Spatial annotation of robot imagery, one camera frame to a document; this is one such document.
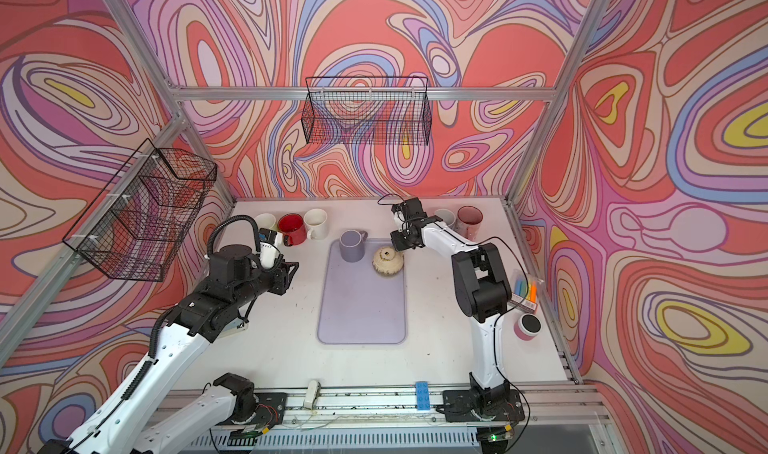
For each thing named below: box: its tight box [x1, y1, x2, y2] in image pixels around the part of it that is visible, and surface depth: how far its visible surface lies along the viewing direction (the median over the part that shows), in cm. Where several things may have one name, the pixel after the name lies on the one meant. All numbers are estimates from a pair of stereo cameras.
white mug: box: [303, 208, 329, 240], surface depth 104 cm
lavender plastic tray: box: [318, 239, 406, 344], surface depth 93 cm
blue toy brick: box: [415, 381, 431, 411], surface depth 76 cm
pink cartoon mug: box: [454, 205, 484, 242], surface depth 103 cm
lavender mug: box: [339, 229, 368, 263], surface depth 101 cm
